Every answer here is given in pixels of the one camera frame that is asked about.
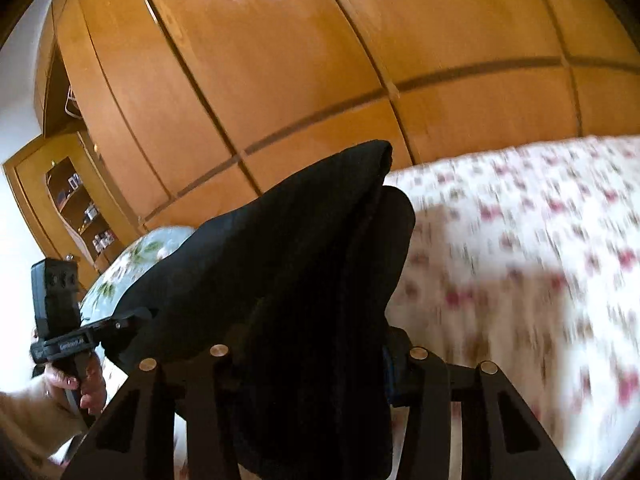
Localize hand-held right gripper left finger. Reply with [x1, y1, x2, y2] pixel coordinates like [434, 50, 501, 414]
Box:
[62, 344, 242, 480]

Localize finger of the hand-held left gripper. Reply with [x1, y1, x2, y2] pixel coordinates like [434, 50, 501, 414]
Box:
[97, 307, 153, 345]

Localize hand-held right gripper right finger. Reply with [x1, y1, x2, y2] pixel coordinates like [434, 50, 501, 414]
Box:
[382, 327, 576, 480]

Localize black pants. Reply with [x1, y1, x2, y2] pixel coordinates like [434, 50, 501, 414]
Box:
[102, 140, 417, 480]

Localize person's left forearm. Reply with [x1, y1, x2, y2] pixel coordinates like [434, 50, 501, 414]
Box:
[0, 387, 90, 472]

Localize person's left hand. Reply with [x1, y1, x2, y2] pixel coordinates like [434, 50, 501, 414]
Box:
[44, 347, 107, 414]

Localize group of small bottles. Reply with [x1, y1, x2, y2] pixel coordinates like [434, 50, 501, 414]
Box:
[91, 230, 117, 255]

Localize leaf print pillow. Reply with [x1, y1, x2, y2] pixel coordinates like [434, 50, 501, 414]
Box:
[80, 225, 197, 328]

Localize wooden shelf unit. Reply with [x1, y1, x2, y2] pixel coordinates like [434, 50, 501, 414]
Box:
[4, 132, 142, 288]

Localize floral bed sheet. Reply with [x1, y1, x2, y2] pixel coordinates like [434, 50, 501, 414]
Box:
[385, 135, 640, 480]

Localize wooden wardrobe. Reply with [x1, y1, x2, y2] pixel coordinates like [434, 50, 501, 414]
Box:
[35, 0, 640, 241]

